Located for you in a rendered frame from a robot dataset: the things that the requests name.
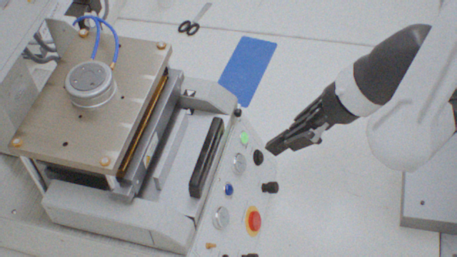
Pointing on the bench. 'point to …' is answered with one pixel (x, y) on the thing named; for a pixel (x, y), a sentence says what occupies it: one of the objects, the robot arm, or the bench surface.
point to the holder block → (76, 178)
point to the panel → (236, 200)
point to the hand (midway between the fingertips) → (281, 143)
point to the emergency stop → (254, 220)
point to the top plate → (92, 101)
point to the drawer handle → (217, 128)
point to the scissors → (193, 21)
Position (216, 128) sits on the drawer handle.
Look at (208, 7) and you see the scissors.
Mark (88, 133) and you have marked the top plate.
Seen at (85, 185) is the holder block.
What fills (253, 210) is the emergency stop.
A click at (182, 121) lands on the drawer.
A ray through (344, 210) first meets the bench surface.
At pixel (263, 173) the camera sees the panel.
